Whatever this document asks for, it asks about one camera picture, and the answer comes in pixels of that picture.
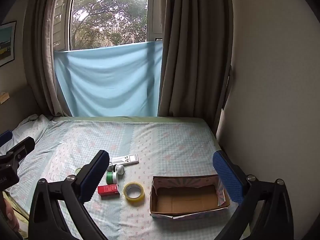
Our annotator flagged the wall poster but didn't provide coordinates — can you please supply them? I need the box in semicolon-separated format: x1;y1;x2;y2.
0;20;17;67

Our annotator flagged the green jar with white lid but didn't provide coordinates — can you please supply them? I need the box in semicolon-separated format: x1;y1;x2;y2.
105;171;119;184

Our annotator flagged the cardboard box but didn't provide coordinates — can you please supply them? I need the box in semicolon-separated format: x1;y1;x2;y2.
149;174;230;220

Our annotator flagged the small red box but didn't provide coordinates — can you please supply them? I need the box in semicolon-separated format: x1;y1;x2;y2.
97;184;120;200

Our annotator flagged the checked pillow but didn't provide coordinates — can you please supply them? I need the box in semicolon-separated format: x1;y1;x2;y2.
0;114;52;155

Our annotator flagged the person's left hand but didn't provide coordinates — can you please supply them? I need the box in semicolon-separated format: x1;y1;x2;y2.
0;192;20;233

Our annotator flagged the white remote control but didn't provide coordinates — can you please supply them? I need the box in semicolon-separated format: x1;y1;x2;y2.
112;153;139;166

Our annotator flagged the light blue hanging cloth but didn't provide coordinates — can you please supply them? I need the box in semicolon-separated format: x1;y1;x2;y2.
54;40;164;117

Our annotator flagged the checked floral bed sheet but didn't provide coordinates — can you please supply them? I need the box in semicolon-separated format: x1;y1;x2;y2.
0;116;248;240

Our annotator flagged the yellow tape roll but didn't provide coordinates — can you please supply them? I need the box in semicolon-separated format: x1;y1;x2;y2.
123;182;145;202

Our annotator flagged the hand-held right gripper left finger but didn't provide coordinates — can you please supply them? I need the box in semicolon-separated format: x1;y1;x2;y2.
28;150;110;240

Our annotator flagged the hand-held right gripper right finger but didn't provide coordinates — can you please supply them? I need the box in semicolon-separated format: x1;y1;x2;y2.
212;150;293;240

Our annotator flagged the grey-brown curtain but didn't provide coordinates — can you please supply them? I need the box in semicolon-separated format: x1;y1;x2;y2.
24;0;75;117
157;0;234;135

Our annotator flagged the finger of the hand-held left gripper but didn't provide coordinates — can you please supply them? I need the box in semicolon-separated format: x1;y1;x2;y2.
0;137;36;167
0;130;13;147

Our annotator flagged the window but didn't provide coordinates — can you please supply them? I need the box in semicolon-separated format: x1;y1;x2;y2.
52;0;164;52

